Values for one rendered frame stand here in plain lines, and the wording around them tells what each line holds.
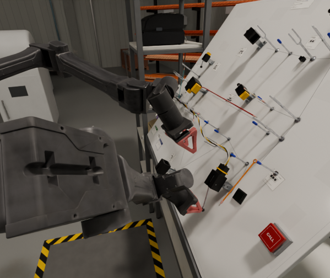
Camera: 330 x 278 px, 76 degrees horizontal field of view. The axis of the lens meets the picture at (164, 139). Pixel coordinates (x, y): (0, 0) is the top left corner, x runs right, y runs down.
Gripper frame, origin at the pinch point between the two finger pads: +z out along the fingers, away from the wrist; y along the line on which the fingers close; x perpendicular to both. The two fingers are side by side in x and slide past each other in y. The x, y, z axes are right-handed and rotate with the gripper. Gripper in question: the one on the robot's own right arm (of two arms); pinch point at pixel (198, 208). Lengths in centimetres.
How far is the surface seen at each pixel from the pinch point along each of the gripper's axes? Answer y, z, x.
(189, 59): 341, 75, -147
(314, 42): 4, -4, -69
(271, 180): -11.5, 3.5, -22.1
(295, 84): 1, -2, -53
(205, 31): 83, -12, -80
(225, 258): -13.4, 7.9, 5.2
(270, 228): -21.2, 2.0, -11.2
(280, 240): -24.8, 2.1, -10.7
